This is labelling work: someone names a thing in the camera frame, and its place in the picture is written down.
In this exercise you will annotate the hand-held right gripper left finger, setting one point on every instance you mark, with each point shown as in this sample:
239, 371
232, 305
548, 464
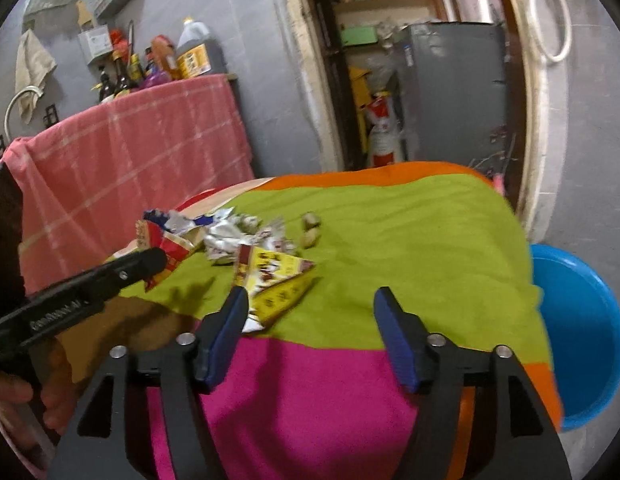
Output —
227, 340

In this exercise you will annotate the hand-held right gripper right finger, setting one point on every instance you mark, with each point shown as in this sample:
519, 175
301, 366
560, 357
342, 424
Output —
395, 340

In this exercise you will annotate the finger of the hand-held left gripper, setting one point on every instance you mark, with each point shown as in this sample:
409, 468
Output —
135, 270

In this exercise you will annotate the yellow red snack wrapper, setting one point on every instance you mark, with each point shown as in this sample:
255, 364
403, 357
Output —
275, 275

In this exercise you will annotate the silver wrapper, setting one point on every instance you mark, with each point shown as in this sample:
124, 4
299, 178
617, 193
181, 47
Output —
230, 242

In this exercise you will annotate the blue plastic basin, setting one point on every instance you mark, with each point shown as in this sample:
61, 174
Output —
580, 340

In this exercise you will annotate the person's left hand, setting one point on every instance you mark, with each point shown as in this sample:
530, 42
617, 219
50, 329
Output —
55, 400

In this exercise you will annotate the blue white wrapper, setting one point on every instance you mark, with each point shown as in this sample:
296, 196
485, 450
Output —
162, 217

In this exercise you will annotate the colourful striped blanket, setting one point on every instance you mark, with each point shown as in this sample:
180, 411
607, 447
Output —
415, 240

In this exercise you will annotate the pink checked cloth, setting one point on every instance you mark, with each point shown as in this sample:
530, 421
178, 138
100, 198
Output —
140, 150

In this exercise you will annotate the peanut shell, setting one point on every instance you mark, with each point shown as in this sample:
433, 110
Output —
311, 220
311, 239

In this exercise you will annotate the pink small bottle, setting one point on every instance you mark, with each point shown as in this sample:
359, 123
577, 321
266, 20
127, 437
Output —
499, 184

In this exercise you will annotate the purple plastic container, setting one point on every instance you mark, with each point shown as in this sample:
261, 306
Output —
156, 79

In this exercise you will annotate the metal faucet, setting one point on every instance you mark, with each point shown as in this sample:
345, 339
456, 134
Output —
12, 107

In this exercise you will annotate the red white sack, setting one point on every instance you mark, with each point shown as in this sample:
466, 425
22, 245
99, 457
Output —
385, 135

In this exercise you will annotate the dried twigs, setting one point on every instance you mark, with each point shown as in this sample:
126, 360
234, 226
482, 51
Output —
490, 157

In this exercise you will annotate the orange plastic bottle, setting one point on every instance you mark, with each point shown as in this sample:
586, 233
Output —
164, 57

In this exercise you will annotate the beige hanging towel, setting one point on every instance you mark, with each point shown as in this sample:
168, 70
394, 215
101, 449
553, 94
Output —
32, 70

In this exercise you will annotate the large oil jug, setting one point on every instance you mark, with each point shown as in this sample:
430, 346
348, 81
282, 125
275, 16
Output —
197, 52

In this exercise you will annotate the grey refrigerator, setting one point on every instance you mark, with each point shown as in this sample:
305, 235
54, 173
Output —
450, 95

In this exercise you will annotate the green box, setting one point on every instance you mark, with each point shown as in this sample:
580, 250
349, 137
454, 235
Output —
359, 36

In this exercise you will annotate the white roll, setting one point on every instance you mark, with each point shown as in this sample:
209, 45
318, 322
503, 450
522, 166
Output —
484, 10

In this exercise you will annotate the black wall socket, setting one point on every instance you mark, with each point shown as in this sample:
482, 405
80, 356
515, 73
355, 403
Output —
50, 116

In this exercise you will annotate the white wall basket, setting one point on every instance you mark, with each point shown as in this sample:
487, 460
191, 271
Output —
96, 45

